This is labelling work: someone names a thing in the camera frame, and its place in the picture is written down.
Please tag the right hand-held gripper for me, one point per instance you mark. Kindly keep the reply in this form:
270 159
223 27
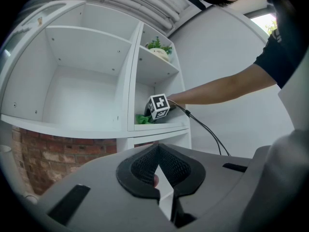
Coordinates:
159 106

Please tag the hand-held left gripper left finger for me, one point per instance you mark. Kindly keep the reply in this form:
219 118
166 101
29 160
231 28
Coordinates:
106 202

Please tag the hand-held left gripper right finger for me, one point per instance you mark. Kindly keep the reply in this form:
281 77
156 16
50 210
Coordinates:
217 190

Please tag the green cloth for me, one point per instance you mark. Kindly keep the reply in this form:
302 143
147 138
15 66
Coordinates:
142 119

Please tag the white shelf unit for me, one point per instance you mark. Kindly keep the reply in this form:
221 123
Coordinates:
79 98

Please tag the person's right forearm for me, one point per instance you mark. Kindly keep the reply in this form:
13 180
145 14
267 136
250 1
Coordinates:
222 88

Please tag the potted plant in white pot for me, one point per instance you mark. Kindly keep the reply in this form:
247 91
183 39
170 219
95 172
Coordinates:
160 51

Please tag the white ceiling pipes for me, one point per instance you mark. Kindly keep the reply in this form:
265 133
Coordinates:
144 1

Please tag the window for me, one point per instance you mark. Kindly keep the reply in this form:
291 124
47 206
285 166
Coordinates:
264 24

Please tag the person's black shirt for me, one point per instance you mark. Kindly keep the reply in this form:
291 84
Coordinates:
289 45

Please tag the small beige ornament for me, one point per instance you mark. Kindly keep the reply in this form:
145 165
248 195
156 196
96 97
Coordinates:
39 20

